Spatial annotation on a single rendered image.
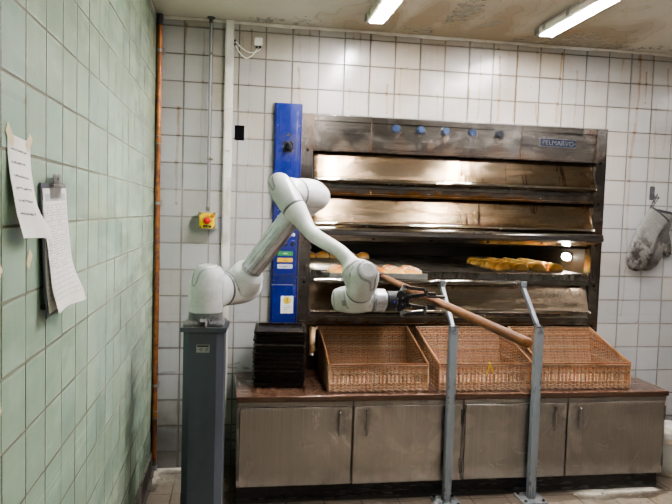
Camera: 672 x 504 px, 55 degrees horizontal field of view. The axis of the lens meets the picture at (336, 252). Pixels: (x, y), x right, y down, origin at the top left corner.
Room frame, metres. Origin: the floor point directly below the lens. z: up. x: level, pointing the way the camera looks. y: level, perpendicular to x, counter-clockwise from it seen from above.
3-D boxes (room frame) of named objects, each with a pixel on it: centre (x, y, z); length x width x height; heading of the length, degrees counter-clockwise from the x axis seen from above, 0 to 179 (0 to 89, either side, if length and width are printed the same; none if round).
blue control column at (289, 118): (4.73, 0.45, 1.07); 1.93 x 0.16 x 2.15; 9
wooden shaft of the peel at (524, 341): (2.59, -0.39, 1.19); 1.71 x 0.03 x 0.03; 9
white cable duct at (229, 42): (3.74, 0.64, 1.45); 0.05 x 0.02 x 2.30; 99
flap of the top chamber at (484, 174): (3.98, -0.73, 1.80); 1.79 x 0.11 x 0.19; 99
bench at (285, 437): (3.67, -0.67, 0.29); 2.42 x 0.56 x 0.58; 99
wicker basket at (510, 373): (3.71, -0.80, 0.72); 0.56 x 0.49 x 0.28; 100
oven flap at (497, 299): (3.98, -0.73, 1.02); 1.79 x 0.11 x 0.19; 99
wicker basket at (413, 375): (3.62, -0.21, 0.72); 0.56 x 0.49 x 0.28; 99
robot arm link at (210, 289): (2.94, 0.58, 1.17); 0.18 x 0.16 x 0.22; 143
